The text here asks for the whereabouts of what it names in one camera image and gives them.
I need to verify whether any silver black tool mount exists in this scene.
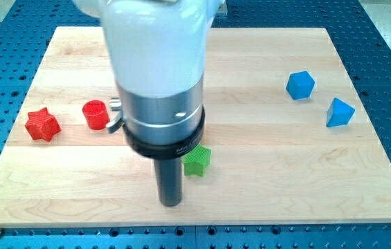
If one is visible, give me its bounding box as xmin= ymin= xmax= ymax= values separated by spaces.
xmin=106 ymin=78 xmax=206 ymax=160

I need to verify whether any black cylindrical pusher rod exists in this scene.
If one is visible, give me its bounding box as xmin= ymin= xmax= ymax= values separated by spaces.
xmin=154 ymin=158 xmax=183 ymax=207

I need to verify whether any blue triangle block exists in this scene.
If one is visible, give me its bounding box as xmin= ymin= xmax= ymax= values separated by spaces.
xmin=326 ymin=98 xmax=355 ymax=127

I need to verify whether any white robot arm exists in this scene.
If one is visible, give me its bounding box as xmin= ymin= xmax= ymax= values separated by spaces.
xmin=74 ymin=0 xmax=221 ymax=207

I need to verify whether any green star block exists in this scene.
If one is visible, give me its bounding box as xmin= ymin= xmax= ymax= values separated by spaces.
xmin=183 ymin=145 xmax=212 ymax=177

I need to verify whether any red star block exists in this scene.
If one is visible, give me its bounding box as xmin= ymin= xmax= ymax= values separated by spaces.
xmin=25 ymin=107 xmax=62 ymax=142

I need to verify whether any red cylinder block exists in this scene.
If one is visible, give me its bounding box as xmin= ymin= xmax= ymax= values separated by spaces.
xmin=82 ymin=100 xmax=110 ymax=130

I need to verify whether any wooden board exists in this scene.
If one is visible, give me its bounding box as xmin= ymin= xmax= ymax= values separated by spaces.
xmin=0 ymin=27 xmax=391 ymax=228

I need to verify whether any blue cube block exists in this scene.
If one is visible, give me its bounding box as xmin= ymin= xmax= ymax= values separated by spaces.
xmin=286 ymin=71 xmax=315 ymax=100

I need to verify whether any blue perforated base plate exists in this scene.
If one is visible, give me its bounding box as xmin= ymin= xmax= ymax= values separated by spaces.
xmin=0 ymin=0 xmax=391 ymax=248

